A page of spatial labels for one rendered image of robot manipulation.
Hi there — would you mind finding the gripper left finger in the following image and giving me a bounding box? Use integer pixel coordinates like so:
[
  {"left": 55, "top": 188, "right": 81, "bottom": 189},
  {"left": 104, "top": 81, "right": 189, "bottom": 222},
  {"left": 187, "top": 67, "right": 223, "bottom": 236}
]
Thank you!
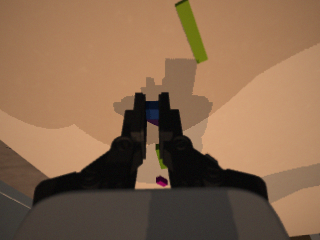
[{"left": 32, "top": 92, "right": 147, "bottom": 207}]

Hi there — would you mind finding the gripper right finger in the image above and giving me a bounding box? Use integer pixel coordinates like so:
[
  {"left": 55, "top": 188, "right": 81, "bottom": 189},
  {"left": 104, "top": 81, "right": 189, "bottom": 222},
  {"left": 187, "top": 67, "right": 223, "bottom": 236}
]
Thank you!
[{"left": 158, "top": 92, "right": 269, "bottom": 202}]

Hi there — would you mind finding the small blue block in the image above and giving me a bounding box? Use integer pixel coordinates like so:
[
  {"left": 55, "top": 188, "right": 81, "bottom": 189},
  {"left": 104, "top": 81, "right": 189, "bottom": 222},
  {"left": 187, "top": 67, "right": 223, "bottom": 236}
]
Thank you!
[{"left": 146, "top": 101, "right": 159, "bottom": 120}]

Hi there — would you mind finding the magenta rectangular block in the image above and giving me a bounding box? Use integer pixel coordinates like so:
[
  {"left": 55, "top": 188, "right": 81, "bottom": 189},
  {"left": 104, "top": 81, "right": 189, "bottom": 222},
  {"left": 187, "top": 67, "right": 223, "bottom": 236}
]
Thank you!
[{"left": 156, "top": 176, "right": 168, "bottom": 186}]

